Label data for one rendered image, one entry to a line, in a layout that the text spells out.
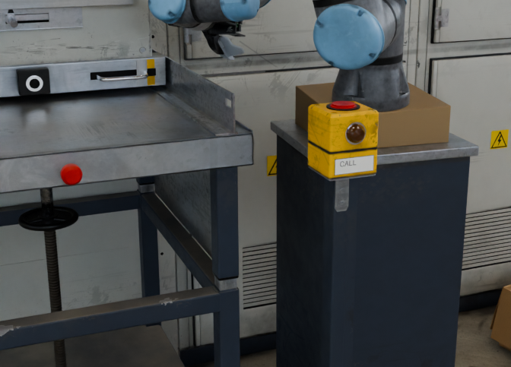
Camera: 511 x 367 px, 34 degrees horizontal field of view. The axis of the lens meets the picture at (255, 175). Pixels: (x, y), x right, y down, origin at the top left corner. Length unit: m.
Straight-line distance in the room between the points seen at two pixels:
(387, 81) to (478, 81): 0.87
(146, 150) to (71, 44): 0.43
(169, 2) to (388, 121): 0.46
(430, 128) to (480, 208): 0.95
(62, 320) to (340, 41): 0.66
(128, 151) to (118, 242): 0.80
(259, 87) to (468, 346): 0.97
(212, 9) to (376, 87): 0.34
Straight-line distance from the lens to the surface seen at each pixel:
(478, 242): 2.58
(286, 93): 2.13
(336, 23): 1.41
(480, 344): 2.49
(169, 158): 1.35
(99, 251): 2.12
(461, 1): 2.35
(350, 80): 1.58
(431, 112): 1.61
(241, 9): 1.51
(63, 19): 1.69
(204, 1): 1.53
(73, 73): 1.70
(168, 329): 2.26
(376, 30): 1.40
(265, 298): 2.29
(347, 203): 1.25
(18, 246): 2.08
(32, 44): 1.69
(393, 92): 1.58
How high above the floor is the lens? 1.16
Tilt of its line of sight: 17 degrees down
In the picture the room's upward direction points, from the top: straight up
